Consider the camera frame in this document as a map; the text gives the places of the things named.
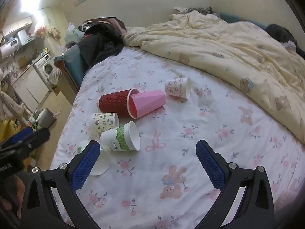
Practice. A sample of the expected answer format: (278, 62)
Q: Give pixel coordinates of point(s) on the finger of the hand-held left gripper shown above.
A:
(19, 134)
(35, 137)

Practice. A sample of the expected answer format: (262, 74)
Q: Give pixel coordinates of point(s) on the grey trash bin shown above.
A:
(46, 118)

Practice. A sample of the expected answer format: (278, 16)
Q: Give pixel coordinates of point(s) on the white base cabinet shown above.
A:
(31, 85)

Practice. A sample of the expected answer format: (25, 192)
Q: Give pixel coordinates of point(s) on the white cup pink print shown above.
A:
(175, 89)

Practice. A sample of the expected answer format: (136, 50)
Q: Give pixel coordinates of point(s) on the white wall cabinet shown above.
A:
(17, 25)

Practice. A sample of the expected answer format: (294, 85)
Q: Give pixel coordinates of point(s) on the white washing machine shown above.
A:
(46, 68)

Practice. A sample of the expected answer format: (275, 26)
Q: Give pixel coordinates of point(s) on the person's left hand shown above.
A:
(14, 192)

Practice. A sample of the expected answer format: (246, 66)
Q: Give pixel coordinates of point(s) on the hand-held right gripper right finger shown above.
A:
(212, 167)

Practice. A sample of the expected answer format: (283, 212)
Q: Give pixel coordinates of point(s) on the pink garment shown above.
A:
(116, 23)

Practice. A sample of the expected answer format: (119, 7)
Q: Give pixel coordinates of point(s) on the range hood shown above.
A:
(23, 38)

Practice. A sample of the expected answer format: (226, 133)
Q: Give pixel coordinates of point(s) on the yellow cloth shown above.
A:
(8, 126)

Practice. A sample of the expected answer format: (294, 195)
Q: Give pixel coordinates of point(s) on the black plush cloth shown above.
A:
(278, 34)

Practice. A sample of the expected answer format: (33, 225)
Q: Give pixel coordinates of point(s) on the white water heater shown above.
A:
(9, 49)

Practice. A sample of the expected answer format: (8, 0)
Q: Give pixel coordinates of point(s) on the pink faceted cup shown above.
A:
(147, 102)

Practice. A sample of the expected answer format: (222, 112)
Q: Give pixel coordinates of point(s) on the plain white paper cup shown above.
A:
(102, 162)

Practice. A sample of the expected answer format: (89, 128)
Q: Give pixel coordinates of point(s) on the cream bear print quilt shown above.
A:
(214, 43)

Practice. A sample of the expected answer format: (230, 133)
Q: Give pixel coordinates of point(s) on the white plastic bag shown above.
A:
(71, 34)

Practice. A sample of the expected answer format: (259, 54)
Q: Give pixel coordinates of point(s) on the grey patterned blanket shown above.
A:
(202, 10)

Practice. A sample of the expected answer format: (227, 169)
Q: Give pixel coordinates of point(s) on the teal pillow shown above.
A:
(238, 19)

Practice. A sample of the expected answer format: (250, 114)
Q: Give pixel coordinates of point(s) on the red ripple paper cup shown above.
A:
(112, 102)

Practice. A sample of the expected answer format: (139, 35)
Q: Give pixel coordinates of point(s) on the white hanging cloth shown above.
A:
(54, 76)

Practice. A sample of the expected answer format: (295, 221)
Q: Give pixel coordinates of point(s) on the white cup green tree band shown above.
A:
(114, 138)

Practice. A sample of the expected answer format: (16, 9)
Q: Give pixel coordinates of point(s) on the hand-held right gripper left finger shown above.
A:
(85, 164)

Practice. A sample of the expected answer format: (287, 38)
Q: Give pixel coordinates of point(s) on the black clothing pile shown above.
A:
(100, 47)

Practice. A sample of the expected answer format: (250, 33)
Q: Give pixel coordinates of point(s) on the teal bed footboard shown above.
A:
(71, 64)

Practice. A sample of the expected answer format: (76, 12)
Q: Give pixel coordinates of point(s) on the white cup green cartoon print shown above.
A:
(102, 122)

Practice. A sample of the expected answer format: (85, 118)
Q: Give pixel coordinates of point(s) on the floral bed sheet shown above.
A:
(143, 179)

